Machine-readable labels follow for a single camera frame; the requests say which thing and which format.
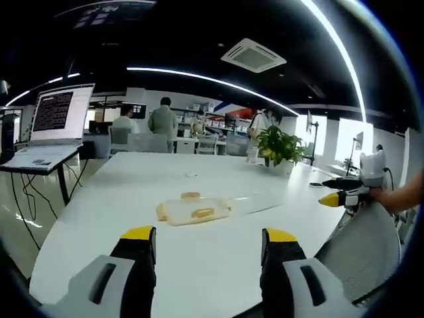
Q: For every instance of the white bottle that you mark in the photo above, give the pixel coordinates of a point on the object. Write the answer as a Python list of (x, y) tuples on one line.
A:
[(251, 155)]

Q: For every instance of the small desk with black legs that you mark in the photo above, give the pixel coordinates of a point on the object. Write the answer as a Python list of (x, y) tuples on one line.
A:
[(43, 169)]

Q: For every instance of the ceiling air conditioner vent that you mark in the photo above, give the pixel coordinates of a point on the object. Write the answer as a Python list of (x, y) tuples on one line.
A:
[(253, 55)]

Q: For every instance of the clear plastic tray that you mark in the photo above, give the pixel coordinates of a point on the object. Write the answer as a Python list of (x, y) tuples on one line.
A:
[(193, 209)]

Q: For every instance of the white laptop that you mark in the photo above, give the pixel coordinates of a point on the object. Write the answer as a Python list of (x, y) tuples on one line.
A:
[(49, 132)]

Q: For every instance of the dark phone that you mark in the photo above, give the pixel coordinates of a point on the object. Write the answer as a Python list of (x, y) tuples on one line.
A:
[(316, 184)]

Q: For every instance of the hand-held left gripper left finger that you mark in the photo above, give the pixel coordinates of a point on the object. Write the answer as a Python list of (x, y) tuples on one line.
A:
[(99, 285)]

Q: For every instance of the green potted plant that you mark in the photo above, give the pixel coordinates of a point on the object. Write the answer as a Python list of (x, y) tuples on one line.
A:
[(280, 147)]

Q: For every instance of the long ceiling light strip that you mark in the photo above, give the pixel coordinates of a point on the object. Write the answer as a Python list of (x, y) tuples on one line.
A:
[(212, 81)]

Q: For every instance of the curved ceiling light strip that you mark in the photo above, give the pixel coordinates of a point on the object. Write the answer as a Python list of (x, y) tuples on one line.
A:
[(344, 56)]

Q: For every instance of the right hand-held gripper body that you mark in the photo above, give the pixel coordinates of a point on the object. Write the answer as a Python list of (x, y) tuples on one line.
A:
[(372, 169)]

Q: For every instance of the grey mesh office chair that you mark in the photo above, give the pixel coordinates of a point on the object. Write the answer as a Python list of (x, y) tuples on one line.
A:
[(361, 251)]

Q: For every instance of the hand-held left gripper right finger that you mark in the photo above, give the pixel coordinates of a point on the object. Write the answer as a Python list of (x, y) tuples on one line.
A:
[(308, 285)]

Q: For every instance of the short ceiling light strip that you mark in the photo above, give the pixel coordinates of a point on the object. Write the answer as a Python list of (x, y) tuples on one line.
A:
[(30, 91)]

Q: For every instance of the monitor on black stand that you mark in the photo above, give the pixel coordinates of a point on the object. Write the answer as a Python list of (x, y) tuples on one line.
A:
[(312, 132)]

